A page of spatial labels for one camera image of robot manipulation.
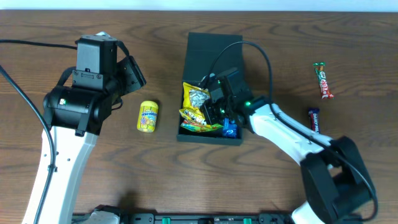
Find blue Oreo cookie pack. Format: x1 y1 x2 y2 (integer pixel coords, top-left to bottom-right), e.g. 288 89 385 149
222 118 238 139

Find yellow snack bag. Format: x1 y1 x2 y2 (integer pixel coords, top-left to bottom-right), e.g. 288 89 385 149
179 82 210 126

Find Haribo gummy candy bag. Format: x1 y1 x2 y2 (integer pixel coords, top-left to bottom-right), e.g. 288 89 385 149
180 120 223 133

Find dark green gift box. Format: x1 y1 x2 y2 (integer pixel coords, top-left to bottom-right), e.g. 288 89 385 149
177 32 244 146

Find yellow Mentos bottle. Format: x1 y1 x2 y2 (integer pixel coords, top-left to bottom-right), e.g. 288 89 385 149
137 101 159 133

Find purple Dairy Milk bar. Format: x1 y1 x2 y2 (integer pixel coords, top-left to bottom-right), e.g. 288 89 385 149
308 108 320 134

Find green red Milo bar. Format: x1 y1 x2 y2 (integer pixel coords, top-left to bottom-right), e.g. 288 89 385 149
313 62 334 99

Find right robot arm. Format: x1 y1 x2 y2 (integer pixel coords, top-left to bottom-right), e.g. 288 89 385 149
199 68 378 223

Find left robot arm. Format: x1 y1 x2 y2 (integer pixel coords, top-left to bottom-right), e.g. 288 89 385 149
23 32 146 223

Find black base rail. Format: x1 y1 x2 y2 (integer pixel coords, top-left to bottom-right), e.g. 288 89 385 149
73 212 295 224

